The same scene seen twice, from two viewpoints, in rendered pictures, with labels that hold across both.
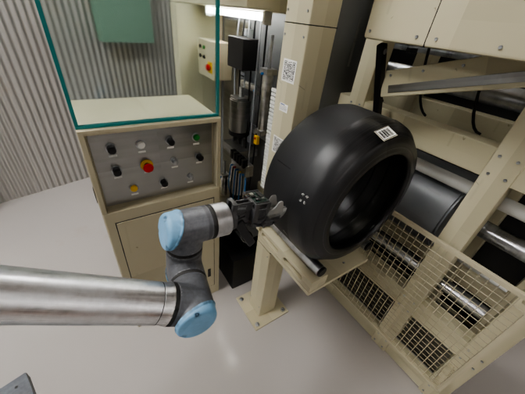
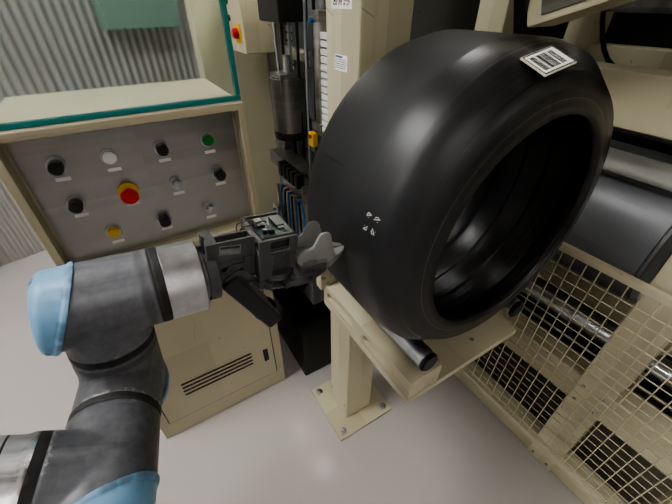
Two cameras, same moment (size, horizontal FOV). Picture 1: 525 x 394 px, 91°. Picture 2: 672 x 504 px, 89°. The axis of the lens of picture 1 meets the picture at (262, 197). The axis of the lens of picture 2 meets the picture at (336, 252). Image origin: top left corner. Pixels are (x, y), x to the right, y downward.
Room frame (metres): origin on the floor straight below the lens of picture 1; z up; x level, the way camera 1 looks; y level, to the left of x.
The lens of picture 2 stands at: (0.23, -0.11, 1.49)
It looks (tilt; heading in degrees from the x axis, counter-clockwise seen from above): 37 degrees down; 6
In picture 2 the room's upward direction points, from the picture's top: straight up
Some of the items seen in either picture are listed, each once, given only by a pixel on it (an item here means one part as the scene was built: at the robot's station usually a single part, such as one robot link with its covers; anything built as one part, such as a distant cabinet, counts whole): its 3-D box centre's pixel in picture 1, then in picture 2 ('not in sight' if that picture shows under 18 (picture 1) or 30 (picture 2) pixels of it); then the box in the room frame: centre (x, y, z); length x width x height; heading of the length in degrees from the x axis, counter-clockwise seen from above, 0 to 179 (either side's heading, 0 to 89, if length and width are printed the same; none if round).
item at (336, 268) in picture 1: (312, 248); (415, 315); (0.88, -0.26, 0.80); 0.37 x 0.36 x 0.02; 127
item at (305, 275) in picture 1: (290, 252); (374, 326); (0.80, -0.15, 0.84); 0.36 x 0.09 x 0.06; 37
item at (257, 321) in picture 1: (262, 304); (350, 398); (1.07, -0.09, 0.01); 0.27 x 0.27 x 0.02; 37
